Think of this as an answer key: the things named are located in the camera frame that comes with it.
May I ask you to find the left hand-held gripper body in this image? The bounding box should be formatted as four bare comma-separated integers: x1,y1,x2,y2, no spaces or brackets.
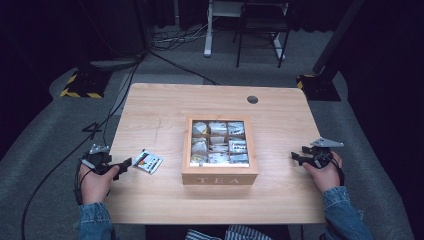
81,143,118,176

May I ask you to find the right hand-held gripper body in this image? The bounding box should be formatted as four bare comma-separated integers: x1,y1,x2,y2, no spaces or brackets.
301,137,345,170

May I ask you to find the white tea bag packet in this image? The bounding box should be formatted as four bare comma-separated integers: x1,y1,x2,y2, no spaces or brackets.
132,149,164,175

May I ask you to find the wooden tea box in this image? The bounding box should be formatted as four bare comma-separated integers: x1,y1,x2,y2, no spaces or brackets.
181,114,259,186

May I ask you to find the person's right hand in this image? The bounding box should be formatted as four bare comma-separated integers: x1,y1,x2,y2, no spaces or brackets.
302,151,344,194

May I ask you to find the person's left hand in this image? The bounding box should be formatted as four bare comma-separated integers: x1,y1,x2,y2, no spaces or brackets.
79,163,121,205

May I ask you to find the black stand striped base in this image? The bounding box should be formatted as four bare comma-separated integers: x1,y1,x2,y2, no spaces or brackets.
59,0,148,100
296,0,368,102

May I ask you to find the group of tea bags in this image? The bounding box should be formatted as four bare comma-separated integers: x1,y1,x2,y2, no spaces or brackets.
189,120,250,167

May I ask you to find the person's striped clothing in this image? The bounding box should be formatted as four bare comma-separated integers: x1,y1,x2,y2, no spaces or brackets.
184,224,275,240

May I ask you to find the black metal chair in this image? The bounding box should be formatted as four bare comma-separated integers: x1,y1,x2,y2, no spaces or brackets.
232,0,292,69

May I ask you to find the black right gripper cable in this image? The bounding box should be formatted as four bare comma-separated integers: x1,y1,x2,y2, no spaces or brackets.
328,154,346,187

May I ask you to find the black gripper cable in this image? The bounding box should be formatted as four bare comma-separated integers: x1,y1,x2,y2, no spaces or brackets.
328,154,346,187
20,53,148,240

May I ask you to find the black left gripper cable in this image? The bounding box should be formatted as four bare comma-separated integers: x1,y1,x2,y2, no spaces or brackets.
20,53,148,240

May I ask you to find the bundle of floor cables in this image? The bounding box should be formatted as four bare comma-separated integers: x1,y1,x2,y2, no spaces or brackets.
149,19,209,53

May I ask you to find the white desk frame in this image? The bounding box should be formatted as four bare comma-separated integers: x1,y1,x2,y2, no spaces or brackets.
203,0,287,62

